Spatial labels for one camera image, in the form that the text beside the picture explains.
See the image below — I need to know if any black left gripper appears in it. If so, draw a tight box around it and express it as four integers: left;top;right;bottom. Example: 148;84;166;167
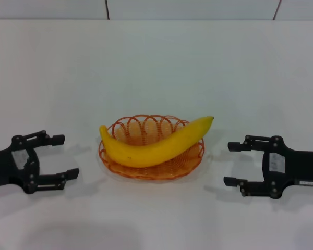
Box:
0;130;80;195

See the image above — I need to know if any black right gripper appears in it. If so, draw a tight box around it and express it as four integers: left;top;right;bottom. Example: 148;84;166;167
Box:
223;134;313;199

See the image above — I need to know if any yellow banana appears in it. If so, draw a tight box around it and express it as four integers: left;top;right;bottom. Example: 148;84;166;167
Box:
99;116;215;168

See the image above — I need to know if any orange woven plastic basket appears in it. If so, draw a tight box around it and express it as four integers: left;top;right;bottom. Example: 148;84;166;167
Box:
98;114;206;181

